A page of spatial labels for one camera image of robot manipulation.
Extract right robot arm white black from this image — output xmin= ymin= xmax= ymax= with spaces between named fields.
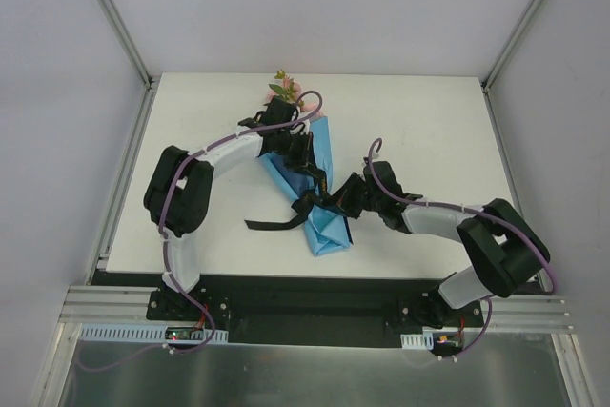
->
xmin=327 ymin=161 xmax=550 ymax=329

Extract white cable duct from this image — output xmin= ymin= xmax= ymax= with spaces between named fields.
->
xmin=400 ymin=332 xmax=434 ymax=351
xmin=80 ymin=324 xmax=229 ymax=345

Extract fake flower stem pink roses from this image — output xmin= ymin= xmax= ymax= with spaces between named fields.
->
xmin=264 ymin=70 xmax=317 ymax=114

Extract aluminium front rail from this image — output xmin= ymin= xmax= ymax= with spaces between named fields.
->
xmin=59 ymin=286 xmax=576 ymax=334

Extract black ribbon gold lettering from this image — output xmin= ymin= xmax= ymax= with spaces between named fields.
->
xmin=245 ymin=163 xmax=359 ymax=231

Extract left aluminium frame post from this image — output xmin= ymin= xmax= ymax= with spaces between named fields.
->
xmin=97 ymin=0 xmax=154 ymax=90

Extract right white cable duct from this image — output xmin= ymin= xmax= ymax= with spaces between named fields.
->
xmin=400 ymin=332 xmax=434 ymax=351

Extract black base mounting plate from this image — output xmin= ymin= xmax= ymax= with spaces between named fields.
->
xmin=146 ymin=275 xmax=484 ymax=348

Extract left white cable duct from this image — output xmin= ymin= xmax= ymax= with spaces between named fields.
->
xmin=80 ymin=324 xmax=229 ymax=345

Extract right aluminium frame post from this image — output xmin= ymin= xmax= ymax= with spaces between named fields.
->
xmin=481 ymin=0 xmax=546 ymax=94

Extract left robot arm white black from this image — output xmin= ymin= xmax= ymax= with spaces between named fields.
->
xmin=143 ymin=96 xmax=328 ymax=320

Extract aluminium frame post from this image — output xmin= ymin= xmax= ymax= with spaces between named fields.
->
xmin=481 ymin=0 xmax=546 ymax=94
xmin=97 ymin=0 xmax=154 ymax=90

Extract blue wrapping paper sheet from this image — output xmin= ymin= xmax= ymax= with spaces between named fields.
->
xmin=248 ymin=117 xmax=351 ymax=256

